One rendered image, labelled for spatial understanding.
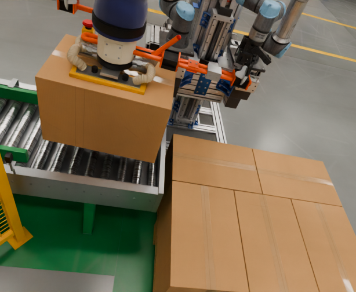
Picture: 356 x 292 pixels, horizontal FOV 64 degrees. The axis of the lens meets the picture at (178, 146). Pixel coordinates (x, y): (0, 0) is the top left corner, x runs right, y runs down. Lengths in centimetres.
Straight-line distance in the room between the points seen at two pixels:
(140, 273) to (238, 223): 73
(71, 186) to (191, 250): 71
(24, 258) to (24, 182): 56
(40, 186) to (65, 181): 15
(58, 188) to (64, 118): 40
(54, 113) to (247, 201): 120
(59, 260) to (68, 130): 88
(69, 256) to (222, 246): 97
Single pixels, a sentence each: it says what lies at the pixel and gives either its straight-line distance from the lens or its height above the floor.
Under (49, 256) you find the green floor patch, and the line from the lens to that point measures 205.
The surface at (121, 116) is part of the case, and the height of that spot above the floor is 97.
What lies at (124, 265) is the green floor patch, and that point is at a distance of 203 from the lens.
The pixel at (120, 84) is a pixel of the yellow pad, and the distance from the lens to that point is 134.
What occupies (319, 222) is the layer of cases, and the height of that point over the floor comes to 54.
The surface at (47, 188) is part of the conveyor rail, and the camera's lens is 168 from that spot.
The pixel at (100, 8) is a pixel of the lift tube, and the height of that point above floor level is 139.
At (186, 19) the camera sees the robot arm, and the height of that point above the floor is 122.
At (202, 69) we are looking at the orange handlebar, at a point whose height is 122.
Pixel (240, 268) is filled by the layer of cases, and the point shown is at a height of 54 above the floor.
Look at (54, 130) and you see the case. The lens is 157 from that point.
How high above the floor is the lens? 191
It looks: 45 degrees down
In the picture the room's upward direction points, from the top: 21 degrees clockwise
